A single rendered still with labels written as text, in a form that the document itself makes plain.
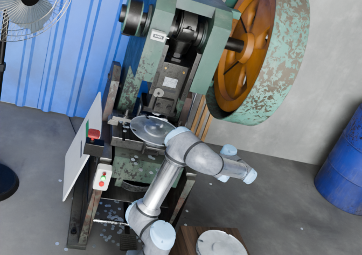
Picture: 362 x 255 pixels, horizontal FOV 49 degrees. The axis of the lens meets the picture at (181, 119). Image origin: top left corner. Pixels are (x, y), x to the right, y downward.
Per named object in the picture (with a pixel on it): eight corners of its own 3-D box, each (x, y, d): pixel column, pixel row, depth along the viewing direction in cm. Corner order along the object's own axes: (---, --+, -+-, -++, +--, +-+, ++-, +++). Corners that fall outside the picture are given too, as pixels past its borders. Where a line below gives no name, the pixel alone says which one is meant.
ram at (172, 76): (174, 117, 217) (192, 69, 203) (147, 111, 213) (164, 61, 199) (171, 101, 231) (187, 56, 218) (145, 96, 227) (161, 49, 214)
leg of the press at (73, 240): (85, 250, 233) (124, 124, 192) (65, 248, 230) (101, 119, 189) (93, 157, 311) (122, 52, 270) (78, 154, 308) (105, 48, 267)
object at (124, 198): (167, 208, 241) (168, 207, 241) (97, 197, 229) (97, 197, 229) (161, 165, 277) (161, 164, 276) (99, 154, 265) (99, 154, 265)
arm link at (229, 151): (245, 154, 197) (237, 171, 202) (230, 141, 203) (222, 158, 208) (236, 157, 191) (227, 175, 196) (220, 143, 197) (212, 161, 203)
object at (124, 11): (238, 68, 211) (252, 37, 203) (116, 35, 193) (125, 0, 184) (231, 54, 226) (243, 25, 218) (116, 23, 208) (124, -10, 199)
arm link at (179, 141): (136, 243, 175) (194, 142, 158) (118, 220, 183) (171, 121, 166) (155, 239, 184) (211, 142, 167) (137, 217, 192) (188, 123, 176)
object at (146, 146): (164, 170, 213) (171, 150, 207) (138, 166, 209) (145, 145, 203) (159, 143, 234) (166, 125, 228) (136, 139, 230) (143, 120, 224)
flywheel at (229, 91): (331, 49, 171) (295, -36, 218) (291, 37, 166) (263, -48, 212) (252, 145, 222) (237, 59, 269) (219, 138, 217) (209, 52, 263)
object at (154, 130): (123, 115, 223) (123, 113, 223) (168, 117, 238) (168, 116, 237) (139, 146, 202) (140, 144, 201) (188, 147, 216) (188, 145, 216)
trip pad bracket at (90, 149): (96, 174, 213) (105, 144, 204) (78, 171, 210) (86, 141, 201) (97, 167, 218) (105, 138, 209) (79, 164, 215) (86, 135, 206)
